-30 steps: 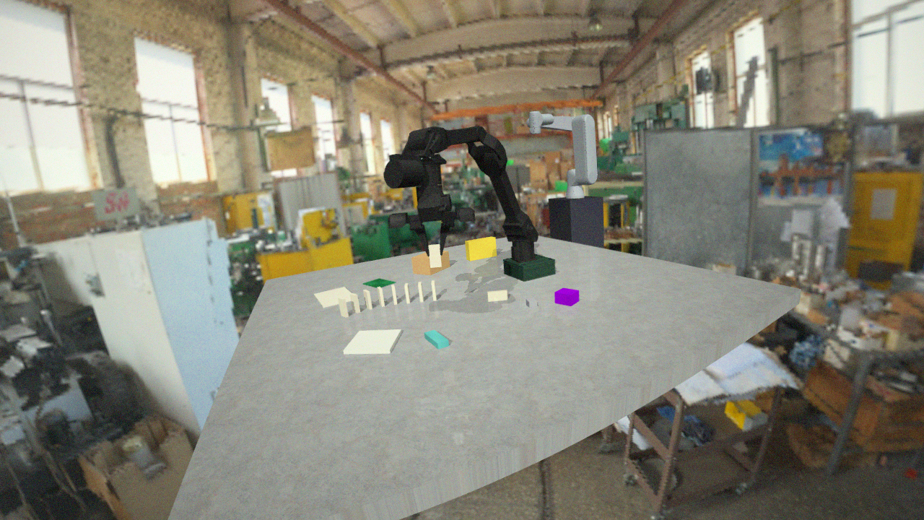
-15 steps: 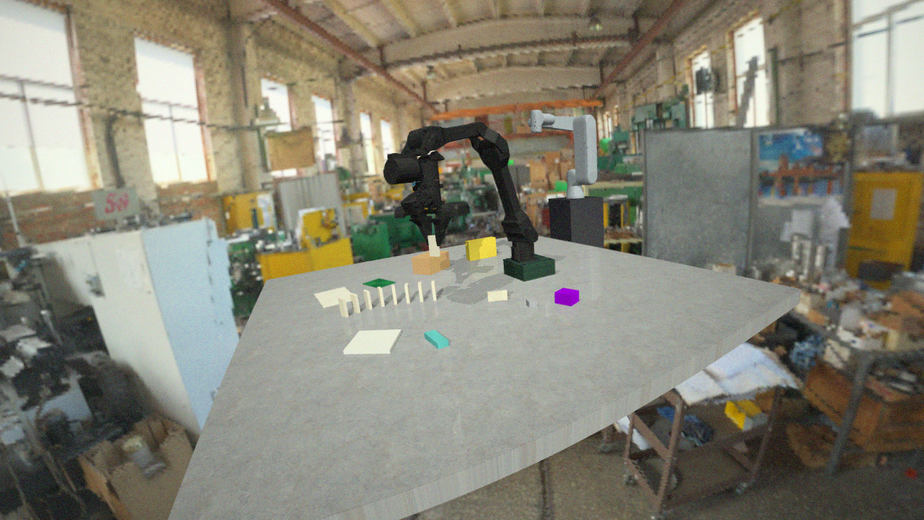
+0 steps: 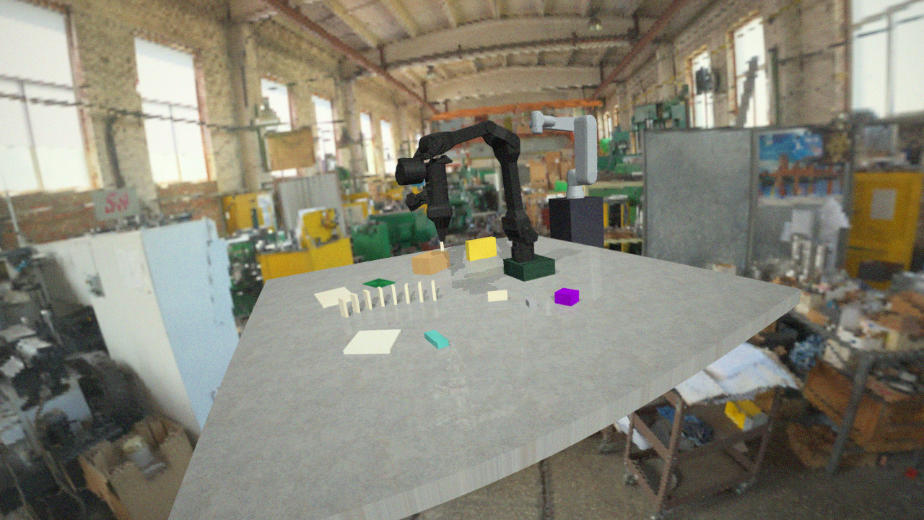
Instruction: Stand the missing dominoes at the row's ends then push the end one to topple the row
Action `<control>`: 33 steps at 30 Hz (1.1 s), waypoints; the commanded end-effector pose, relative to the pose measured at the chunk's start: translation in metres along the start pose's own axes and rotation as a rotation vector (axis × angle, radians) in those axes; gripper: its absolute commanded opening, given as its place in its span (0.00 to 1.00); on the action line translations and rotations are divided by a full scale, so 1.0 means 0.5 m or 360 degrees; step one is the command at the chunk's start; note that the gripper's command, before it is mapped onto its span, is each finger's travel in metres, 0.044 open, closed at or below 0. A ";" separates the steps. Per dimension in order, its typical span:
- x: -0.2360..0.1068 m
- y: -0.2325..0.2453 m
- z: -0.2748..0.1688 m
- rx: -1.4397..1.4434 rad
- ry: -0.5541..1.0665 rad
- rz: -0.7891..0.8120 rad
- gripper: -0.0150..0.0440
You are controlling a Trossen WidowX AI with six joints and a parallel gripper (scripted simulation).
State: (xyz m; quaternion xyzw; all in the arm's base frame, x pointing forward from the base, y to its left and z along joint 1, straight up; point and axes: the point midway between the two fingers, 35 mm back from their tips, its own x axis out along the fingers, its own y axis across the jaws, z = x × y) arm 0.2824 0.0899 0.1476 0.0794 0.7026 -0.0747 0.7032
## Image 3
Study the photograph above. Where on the turquoise rectangular block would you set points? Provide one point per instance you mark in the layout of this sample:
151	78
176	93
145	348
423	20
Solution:
436	339

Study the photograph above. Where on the yellow rectangular block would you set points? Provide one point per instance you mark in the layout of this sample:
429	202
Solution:
480	248

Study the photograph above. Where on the purple block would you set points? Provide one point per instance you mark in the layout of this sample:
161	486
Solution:
566	296

